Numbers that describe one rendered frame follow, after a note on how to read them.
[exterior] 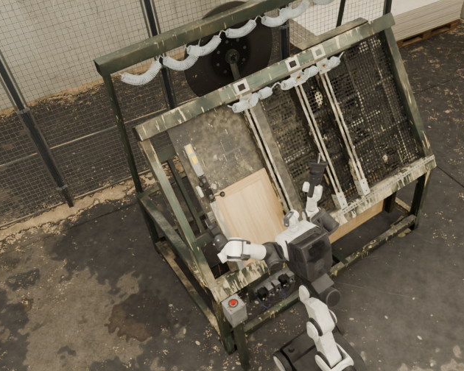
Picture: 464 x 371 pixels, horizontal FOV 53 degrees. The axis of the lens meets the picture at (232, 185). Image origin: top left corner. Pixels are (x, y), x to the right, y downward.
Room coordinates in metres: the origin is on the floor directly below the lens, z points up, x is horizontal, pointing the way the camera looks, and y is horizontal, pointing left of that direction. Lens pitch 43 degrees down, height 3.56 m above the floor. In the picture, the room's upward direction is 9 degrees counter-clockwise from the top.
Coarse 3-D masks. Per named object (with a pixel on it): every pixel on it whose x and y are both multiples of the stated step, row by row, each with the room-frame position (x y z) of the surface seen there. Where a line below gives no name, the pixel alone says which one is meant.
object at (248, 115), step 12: (252, 96) 2.67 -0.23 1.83; (252, 108) 2.65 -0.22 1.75; (252, 120) 2.63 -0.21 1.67; (252, 132) 2.57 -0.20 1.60; (264, 144) 2.52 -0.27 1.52; (264, 156) 2.46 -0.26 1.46; (264, 168) 2.46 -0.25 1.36; (276, 168) 2.43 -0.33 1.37; (276, 180) 2.37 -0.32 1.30; (276, 192) 2.35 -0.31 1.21; (288, 204) 2.29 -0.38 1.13
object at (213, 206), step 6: (186, 150) 2.40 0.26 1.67; (192, 150) 2.41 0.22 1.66; (186, 156) 2.40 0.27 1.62; (198, 162) 2.36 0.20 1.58; (192, 168) 2.35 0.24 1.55; (198, 168) 2.34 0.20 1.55; (198, 174) 2.31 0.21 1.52; (198, 180) 2.30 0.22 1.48; (204, 192) 2.25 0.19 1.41; (210, 204) 2.20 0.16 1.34; (216, 204) 2.21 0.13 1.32; (216, 210) 2.18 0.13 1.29; (216, 216) 2.15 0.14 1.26; (222, 216) 2.16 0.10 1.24; (222, 222) 2.14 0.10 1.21; (222, 228) 2.11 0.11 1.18; (228, 234) 2.09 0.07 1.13; (228, 240) 2.07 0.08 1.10; (240, 264) 1.97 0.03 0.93
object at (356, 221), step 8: (376, 176) 2.78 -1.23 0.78; (344, 192) 2.63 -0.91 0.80; (352, 192) 2.66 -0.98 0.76; (328, 208) 2.54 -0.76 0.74; (376, 208) 2.82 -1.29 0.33; (360, 216) 2.72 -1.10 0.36; (368, 216) 2.77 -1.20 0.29; (344, 224) 2.63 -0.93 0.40; (352, 224) 2.68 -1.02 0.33; (360, 224) 2.72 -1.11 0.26; (336, 232) 2.59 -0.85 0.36; (344, 232) 2.63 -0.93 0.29
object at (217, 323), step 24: (384, 144) 3.17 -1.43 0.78; (144, 192) 3.02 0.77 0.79; (144, 216) 2.97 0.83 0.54; (408, 216) 2.79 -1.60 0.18; (168, 240) 2.47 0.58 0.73; (336, 240) 2.62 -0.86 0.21; (384, 240) 2.58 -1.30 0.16; (168, 264) 2.71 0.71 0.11; (192, 264) 2.15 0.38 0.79; (216, 264) 2.08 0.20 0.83; (336, 264) 2.38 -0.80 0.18; (192, 288) 2.37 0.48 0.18; (216, 312) 1.84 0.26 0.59; (264, 312) 2.02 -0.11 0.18
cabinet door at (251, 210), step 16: (256, 176) 2.41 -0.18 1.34; (240, 192) 2.31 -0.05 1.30; (256, 192) 2.34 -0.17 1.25; (272, 192) 2.36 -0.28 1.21; (224, 208) 2.22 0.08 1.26; (240, 208) 2.24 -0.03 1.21; (256, 208) 2.26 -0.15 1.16; (272, 208) 2.28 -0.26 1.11; (240, 224) 2.17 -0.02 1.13; (256, 224) 2.19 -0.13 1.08; (272, 224) 2.21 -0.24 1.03; (256, 240) 2.12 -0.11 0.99; (272, 240) 2.14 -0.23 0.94
